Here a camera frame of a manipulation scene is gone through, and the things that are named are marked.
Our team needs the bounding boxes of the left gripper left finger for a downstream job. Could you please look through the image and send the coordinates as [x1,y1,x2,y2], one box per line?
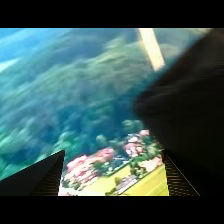
[0,149,66,197]

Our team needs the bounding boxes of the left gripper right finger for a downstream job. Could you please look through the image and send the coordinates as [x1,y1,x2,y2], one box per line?
[161,148,201,197]

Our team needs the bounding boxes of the black garment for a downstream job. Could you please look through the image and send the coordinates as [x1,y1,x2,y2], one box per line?
[133,28,224,197]

